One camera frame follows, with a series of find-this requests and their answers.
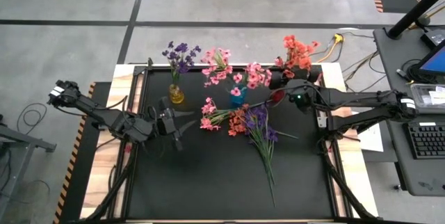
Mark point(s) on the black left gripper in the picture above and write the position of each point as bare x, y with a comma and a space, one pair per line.
167, 123

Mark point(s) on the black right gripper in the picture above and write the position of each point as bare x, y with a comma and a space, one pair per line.
278, 79

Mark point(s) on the orange artificial flower bunch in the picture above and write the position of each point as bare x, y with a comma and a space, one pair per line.
238, 123
299, 55

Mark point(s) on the purple artificial flower bunch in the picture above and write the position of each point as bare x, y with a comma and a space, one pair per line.
259, 116
180, 57

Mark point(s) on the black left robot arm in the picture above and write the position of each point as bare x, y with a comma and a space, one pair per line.
104, 116

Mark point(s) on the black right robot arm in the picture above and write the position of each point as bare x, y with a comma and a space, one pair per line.
365, 102

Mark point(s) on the red glass vase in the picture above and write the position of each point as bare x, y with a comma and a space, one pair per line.
278, 97

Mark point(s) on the yellow glass vase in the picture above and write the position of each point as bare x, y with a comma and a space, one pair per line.
176, 96

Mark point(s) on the blue glass vase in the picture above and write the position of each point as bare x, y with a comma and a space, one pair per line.
241, 100

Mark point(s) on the white paper sheet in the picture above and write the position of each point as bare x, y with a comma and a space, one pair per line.
372, 140

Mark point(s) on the clear plastic box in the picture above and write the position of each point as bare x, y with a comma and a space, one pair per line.
422, 95

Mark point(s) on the grey side desk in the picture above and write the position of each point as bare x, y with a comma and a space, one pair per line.
400, 168

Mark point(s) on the black stand pole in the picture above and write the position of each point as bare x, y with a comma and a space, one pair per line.
417, 8

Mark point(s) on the blue-screen monitor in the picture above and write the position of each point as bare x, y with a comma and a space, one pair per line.
436, 60

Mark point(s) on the small black device box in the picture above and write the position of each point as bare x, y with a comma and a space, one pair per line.
434, 38

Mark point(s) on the black keyboard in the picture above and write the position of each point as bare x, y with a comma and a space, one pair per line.
427, 142

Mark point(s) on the grey metal stand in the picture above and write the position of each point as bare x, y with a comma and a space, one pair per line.
21, 137

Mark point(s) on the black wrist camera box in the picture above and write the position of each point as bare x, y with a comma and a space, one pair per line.
299, 104

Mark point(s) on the white metal bracket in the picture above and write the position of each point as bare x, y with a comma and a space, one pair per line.
322, 122

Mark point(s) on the black diagonal frame strut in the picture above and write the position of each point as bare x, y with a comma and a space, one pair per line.
111, 188
347, 189

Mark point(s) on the black metal table frame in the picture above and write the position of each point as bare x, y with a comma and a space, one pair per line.
226, 220

